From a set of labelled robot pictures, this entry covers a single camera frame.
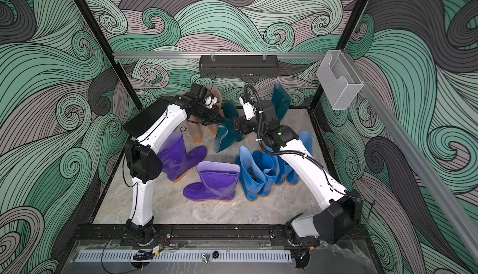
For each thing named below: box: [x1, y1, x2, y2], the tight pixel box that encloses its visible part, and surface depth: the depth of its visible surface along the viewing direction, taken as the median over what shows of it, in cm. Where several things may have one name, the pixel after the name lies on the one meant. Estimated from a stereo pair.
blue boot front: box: [252, 146, 281, 197], surface depth 67 cm
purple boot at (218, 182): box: [182, 161, 241, 202], surface depth 70 cm
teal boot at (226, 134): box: [212, 103, 244, 153], surface depth 85 cm
